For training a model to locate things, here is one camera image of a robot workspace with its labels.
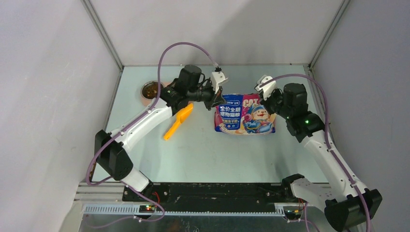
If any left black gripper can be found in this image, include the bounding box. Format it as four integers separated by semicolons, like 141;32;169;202
186;78;226;111

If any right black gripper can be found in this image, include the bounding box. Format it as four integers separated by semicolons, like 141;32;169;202
260;87;293;119

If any colourful cat food bag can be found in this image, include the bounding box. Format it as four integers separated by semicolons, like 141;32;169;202
214;93;276;135

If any yellow plastic scoop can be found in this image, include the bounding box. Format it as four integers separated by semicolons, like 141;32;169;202
163;103;193;141

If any pink double pet bowl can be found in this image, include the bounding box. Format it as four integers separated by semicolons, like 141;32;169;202
140;81;158;106

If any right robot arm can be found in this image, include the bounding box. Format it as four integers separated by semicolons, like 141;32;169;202
255;81;382;232

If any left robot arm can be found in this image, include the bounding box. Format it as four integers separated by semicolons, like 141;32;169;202
94;65;228;201

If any brown pet food kibble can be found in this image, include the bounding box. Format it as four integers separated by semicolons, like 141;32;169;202
141;81;158;99

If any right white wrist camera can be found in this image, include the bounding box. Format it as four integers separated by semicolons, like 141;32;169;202
254;75;277;100

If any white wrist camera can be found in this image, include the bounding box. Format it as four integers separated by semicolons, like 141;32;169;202
210;72;228;94
254;75;277;100

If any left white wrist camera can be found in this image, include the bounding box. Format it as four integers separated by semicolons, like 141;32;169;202
210;72;228;94

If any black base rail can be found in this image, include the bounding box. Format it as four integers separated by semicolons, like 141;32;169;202
142;182;305;213

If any white cable duct strip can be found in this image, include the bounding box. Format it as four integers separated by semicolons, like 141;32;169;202
82;204;286;217

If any right aluminium frame post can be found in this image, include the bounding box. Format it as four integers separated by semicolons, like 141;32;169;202
308;0;351;72

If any aluminium frame post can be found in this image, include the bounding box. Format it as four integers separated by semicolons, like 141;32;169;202
81;0;124;71
308;0;351;72

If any left aluminium frame post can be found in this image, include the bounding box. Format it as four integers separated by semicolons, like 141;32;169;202
81;0;124;71

